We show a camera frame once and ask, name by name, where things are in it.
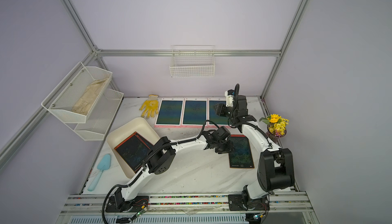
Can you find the white mesh two-tier shelf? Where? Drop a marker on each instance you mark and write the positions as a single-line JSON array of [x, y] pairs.
[[95, 125]]

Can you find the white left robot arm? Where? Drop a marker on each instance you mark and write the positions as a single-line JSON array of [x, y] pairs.
[[160, 158]]

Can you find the white wire wall basket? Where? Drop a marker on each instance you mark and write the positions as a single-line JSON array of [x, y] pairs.
[[192, 61]]

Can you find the beige storage tray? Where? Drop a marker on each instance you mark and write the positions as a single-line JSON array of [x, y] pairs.
[[114, 138]]

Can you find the pink white writing tablet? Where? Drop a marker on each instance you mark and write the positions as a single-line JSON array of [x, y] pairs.
[[170, 113]]

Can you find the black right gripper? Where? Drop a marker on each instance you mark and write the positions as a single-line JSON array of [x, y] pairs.
[[221, 110]]

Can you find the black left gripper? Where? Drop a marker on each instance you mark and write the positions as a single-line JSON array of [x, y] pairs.
[[229, 147]]

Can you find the dark red bottom tablet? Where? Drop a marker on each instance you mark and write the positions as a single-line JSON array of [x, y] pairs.
[[241, 155]]

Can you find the yellow work glove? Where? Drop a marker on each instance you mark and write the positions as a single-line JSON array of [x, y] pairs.
[[150, 107]]

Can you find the aluminium frame profiles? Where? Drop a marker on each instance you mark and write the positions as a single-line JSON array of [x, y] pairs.
[[164, 47]]

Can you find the beige glove in shelf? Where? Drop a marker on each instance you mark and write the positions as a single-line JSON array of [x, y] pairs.
[[86, 101]]

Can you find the dark red tablet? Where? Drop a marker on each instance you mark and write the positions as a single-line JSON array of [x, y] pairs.
[[241, 155], [133, 150]]

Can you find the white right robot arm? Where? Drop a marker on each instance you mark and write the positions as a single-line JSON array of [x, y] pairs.
[[275, 168]]

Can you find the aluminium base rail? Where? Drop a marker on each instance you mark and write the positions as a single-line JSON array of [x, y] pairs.
[[189, 204]]

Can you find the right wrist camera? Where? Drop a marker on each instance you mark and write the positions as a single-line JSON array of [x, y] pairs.
[[231, 98]]

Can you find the yellow flower bouquet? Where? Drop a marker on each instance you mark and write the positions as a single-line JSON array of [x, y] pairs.
[[279, 123]]

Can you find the light blue object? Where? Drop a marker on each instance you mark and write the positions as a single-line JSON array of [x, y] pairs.
[[103, 165]]

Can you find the purple glass vase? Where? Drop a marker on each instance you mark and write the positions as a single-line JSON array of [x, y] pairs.
[[275, 136]]

